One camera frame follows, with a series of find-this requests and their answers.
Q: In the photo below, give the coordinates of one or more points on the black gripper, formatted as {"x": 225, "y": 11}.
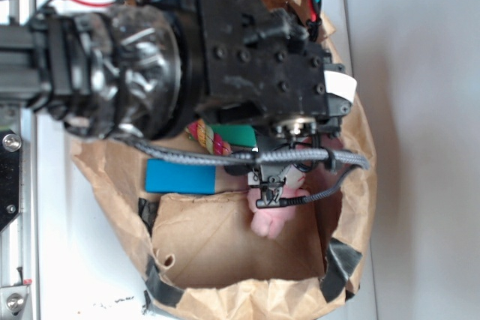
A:
{"x": 251, "y": 65}

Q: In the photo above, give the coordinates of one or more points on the green rectangular block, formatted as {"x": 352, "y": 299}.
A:
{"x": 237, "y": 135}

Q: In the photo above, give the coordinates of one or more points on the robot arm with black wrist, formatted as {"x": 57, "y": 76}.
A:
{"x": 147, "y": 71}

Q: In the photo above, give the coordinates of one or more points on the blue rectangular block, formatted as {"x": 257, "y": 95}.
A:
{"x": 164, "y": 177}

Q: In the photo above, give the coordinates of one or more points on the pink plush bunny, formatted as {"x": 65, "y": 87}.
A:
{"x": 270, "y": 223}

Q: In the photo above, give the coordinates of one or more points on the brown paper bag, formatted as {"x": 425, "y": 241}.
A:
{"x": 200, "y": 257}

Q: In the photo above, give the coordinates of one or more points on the multicolour twisted rope toy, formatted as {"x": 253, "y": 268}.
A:
{"x": 208, "y": 138}

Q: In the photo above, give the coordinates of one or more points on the aluminium frame rail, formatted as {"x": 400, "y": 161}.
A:
{"x": 20, "y": 295}

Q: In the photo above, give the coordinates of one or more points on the black metal bracket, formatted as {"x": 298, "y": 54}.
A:
{"x": 11, "y": 144}

